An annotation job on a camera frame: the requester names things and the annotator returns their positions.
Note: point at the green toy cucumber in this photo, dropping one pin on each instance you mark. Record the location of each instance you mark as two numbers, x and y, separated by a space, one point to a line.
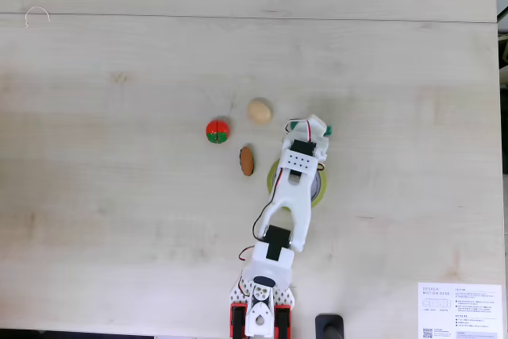
329 130

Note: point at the beige toy egg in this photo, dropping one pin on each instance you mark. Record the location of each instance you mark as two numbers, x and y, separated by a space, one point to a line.
260 111

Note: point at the small toy burger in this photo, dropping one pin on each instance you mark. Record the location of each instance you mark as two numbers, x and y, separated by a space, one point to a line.
247 161

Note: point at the red green toy tomato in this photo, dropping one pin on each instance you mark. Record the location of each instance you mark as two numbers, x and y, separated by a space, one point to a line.
217 132

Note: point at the black camera stand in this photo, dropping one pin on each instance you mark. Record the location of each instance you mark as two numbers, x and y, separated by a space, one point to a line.
329 327

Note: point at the white printed paper sheet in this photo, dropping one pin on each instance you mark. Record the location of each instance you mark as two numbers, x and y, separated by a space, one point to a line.
456 311

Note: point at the red table clamp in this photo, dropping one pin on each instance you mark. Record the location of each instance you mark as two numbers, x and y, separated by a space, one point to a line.
283 319
239 319

